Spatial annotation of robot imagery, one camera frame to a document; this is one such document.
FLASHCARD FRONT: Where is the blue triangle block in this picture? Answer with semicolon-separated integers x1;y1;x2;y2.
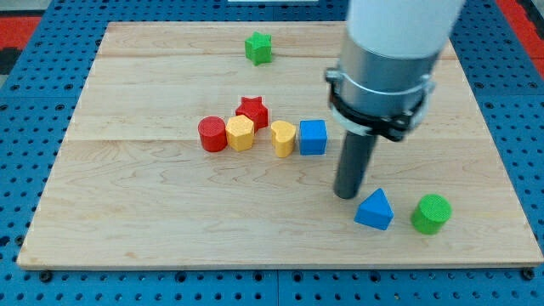
354;189;394;230

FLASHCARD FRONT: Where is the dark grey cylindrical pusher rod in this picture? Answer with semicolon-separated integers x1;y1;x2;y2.
333;131;377;199

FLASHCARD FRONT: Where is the light wooden board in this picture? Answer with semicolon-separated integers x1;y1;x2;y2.
18;22;543;270

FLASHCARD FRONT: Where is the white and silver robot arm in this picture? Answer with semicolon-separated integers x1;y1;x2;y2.
325;0;465;199

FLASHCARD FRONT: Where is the red cylinder block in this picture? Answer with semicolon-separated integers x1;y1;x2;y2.
197;116;227;152

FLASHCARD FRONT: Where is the red star block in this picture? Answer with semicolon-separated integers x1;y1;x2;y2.
235;96;269;132

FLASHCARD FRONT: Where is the green cylinder block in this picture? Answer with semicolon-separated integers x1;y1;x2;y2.
411;194;452;235

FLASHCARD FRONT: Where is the yellow hexagon block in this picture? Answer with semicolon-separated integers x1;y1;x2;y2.
225;115;254;151

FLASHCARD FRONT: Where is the yellow heart block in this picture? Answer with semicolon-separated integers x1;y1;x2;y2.
270;121;296;158

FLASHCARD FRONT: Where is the green star block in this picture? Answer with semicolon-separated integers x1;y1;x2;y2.
245;31;272;65

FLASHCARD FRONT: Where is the blue cube block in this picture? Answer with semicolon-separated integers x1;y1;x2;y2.
299;120;328;156

